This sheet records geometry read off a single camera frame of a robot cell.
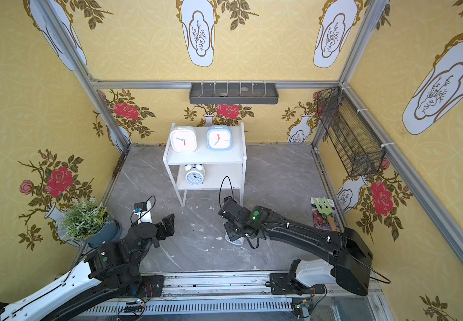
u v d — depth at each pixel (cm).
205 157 72
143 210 64
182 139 70
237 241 69
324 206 95
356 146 101
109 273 50
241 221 57
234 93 92
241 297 72
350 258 40
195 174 80
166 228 68
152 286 73
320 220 90
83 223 71
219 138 70
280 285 73
